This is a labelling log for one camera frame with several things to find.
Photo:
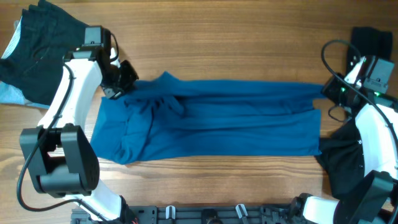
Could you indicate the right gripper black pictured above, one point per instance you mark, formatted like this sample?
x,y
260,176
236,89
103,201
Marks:
x,y
333,90

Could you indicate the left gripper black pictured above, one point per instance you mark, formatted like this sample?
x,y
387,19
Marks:
x,y
123,79

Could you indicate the blue polo shirt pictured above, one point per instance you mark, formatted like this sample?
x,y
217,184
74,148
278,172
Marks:
x,y
167,117

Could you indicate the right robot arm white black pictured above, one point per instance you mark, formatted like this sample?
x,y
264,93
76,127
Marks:
x,y
377,125

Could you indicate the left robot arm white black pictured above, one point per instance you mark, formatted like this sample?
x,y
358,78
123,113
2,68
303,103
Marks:
x,y
58,156

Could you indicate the black garment with white logo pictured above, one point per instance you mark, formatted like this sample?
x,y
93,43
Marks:
x,y
342,153

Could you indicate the folded dark navy garment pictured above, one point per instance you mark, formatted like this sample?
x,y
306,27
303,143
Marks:
x,y
36,65

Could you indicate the folded light blue garment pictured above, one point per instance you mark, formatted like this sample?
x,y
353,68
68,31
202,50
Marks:
x,y
10,94

